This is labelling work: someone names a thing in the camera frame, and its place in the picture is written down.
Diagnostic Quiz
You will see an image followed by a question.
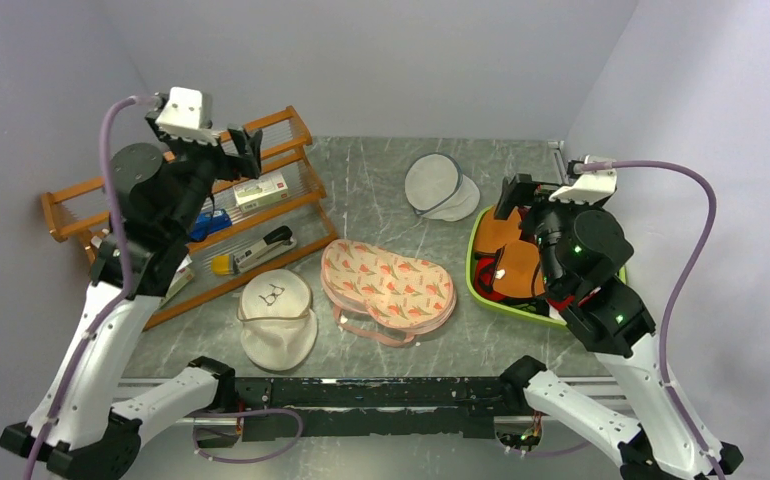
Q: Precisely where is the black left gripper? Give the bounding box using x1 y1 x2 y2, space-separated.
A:
147 111 264 236

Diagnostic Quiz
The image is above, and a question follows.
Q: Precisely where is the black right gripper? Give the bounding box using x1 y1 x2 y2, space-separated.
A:
494 171 601 293

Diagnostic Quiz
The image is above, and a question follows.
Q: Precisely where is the orange bra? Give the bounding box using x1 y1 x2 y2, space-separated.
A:
469 207 540 287

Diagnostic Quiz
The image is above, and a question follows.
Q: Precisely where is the floral mesh bra laundry bag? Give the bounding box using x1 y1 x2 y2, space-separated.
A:
320 239 457 348

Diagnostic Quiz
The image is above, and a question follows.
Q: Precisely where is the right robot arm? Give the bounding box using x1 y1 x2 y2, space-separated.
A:
494 174 744 479

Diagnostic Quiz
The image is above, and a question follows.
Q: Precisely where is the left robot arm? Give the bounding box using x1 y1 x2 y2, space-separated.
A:
0 128 262 479

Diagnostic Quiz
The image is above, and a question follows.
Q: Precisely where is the white round mesh laundry bag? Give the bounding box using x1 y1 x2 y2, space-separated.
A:
404 152 480 222

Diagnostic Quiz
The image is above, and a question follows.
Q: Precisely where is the cream bra laundry bag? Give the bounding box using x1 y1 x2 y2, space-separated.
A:
236 269 318 372

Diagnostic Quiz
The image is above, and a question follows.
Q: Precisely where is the white staples box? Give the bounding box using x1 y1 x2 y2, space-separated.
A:
232 171 289 213

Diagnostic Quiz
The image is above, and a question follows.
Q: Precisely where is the orange wooden shelf rack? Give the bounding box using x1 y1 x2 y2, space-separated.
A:
41 105 339 331

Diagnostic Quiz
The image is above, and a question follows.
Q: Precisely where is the blue black stapler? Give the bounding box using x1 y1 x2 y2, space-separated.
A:
189 209 232 242

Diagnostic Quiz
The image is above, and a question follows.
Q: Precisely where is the red black garment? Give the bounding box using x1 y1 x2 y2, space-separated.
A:
472 257 574 316

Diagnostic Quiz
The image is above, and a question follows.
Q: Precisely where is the black silver stapler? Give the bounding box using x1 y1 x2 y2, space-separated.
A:
232 225 297 275

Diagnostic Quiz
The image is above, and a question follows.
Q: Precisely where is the green plastic basket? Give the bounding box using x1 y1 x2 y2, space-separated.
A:
465 205 628 331

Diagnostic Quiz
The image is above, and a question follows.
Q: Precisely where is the small white box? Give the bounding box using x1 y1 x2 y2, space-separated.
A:
159 255 195 307

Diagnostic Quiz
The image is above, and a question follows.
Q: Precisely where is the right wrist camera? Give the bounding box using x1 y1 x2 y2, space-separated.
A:
549 155 617 205

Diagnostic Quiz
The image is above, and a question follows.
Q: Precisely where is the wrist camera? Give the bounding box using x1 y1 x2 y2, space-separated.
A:
549 155 617 205
155 87 219 145

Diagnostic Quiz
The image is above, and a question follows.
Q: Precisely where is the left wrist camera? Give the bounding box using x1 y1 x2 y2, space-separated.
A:
155 87 219 145

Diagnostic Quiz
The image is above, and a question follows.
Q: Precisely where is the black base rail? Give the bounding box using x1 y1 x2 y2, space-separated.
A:
193 376 533 448

